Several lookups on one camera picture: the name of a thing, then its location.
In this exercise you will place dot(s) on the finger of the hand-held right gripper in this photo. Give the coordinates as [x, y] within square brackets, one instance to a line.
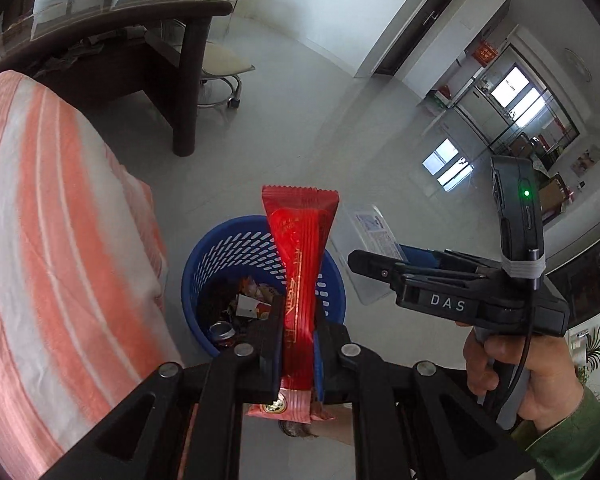
[375, 267]
[460, 262]

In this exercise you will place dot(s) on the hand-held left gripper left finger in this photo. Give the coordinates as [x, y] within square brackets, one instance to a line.
[267, 340]

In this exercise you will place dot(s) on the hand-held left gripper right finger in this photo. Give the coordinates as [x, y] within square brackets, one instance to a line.
[335, 360]

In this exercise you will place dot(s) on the clear plastic package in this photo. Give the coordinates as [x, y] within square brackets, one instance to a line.
[375, 230]

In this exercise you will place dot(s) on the white carton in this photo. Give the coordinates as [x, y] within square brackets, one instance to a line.
[246, 306]

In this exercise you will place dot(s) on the blue plastic waste basket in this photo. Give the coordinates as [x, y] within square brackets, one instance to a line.
[336, 310]

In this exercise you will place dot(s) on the orange and white wrapper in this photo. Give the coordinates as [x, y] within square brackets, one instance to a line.
[259, 290]

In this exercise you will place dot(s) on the red foil snack wrapper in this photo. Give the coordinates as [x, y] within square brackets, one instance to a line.
[300, 260]

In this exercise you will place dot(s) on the person's right forearm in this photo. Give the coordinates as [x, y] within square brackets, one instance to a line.
[565, 450]

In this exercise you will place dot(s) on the person's right hand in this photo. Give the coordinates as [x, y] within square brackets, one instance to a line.
[555, 375]

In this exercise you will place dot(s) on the black television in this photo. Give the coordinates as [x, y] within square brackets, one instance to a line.
[585, 280]

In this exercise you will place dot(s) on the leafy houseplant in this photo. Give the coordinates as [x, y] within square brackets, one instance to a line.
[592, 360]

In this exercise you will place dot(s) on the glass sliding door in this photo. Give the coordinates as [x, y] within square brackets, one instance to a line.
[520, 105]

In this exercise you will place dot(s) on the orange striped tablecloth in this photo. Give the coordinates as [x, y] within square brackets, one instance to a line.
[55, 260]

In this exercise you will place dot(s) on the round ceiling lamp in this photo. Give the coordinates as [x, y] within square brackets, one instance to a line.
[578, 64]

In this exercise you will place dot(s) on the dark wooden door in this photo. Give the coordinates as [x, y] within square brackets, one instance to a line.
[420, 15]

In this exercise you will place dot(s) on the white rolling stool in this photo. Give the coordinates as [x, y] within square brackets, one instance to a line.
[225, 60]

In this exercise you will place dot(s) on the dark wooden coffee table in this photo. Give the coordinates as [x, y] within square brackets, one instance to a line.
[187, 60]

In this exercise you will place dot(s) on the red wall hanging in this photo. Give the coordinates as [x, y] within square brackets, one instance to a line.
[486, 51]

